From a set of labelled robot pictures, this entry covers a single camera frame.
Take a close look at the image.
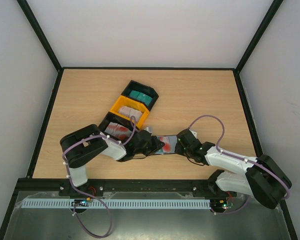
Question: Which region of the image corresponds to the red circle credit card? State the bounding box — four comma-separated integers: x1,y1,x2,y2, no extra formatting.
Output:
157,136,177,154

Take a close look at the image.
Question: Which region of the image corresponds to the black leather card holder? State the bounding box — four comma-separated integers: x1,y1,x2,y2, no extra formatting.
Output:
152,134,180,156

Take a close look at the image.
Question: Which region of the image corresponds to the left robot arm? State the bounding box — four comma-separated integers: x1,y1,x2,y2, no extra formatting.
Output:
60,124,165,187

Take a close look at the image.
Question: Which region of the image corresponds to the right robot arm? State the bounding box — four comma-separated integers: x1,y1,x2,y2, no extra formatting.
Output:
175,128,292,209

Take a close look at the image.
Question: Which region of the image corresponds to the red patterned card stack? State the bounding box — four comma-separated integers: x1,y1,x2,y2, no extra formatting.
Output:
105,122,132,141

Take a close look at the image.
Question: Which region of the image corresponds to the teal card stack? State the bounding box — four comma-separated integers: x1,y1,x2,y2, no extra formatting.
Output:
129,90,153,106

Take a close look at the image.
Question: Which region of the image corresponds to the black bin with red cards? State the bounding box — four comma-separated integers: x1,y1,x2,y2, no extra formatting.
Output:
98,112,134,142

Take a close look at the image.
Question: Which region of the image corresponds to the yellow card bin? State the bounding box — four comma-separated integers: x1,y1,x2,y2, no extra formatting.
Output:
109,95,150,129

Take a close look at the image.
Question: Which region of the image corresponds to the black bin with teal cards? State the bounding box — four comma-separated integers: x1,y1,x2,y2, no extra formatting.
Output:
121,80,159,111

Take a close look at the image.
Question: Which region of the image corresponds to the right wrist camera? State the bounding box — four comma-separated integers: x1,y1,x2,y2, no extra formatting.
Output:
190,130,197,138

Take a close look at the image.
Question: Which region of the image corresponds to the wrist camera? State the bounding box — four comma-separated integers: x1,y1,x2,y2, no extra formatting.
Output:
144,126,153,135
190,130,197,138

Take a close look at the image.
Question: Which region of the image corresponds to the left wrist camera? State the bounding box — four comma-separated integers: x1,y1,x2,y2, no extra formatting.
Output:
144,126,153,135

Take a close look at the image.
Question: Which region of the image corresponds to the white slotted cable duct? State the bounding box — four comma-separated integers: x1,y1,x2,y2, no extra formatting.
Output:
21,198,211,210

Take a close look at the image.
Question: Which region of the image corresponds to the black aluminium frame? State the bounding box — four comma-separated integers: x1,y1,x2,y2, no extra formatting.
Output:
0,0,298,240

